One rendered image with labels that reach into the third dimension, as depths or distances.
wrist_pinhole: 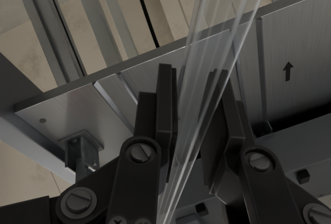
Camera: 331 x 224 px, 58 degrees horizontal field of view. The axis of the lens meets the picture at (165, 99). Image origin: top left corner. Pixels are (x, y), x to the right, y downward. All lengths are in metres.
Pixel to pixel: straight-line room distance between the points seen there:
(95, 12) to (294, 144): 0.45
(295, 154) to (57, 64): 0.36
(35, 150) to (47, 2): 0.28
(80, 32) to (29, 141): 2.90
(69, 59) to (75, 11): 2.71
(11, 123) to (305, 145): 0.28
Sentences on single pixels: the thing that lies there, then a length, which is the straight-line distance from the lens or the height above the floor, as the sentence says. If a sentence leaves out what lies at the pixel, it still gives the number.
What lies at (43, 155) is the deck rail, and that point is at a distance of 0.29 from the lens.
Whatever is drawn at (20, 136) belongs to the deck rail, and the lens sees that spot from 0.27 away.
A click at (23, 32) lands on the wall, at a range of 3.49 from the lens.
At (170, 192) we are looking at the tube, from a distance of 0.18.
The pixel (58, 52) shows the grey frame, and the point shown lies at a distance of 0.51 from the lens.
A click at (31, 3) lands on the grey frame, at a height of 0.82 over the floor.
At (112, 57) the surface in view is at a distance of 0.61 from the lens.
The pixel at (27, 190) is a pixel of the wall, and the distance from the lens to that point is 3.92.
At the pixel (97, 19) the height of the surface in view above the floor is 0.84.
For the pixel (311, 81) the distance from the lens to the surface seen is 0.32.
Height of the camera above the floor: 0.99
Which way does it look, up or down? 5 degrees up
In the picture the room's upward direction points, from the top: 159 degrees clockwise
